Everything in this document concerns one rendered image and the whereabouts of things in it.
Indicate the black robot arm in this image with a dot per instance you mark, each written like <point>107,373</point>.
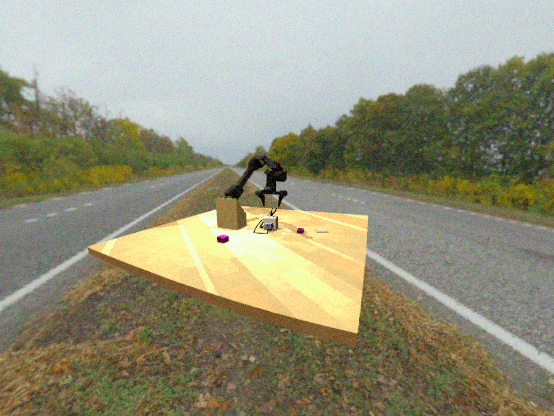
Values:
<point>254,164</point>

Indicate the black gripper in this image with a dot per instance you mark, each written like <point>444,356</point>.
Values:
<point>262,197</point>

